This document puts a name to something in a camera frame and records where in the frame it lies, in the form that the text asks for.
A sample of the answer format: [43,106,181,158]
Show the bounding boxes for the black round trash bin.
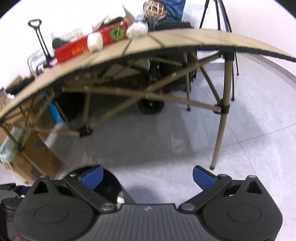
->
[93,168,135,206]

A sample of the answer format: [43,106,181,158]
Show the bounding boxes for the cardboard box with bag liner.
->
[1,130,61,184]

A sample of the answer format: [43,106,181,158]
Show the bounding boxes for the white foam roll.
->
[87,32,103,53]

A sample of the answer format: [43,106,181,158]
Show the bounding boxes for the black clothing pile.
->
[52,38,69,49]

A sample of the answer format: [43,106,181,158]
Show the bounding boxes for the red cardboard box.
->
[54,21,127,63]

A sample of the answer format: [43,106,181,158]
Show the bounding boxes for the clear bag of white stuffing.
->
[126,22,149,39]

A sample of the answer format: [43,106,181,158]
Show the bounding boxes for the open brown cardboard box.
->
[92,6,135,32]

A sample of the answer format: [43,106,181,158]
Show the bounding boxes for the dark blue fabric bag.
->
[160,0,186,22]

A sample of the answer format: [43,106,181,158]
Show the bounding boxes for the woven rattan ball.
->
[143,1,167,19]

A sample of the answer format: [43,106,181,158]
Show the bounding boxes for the tan folding table frame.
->
[1,28,295,169]

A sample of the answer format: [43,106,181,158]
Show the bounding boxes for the black trolley handle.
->
[28,19,53,64]

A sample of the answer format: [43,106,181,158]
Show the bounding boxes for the black camera tripod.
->
[199,0,240,76]

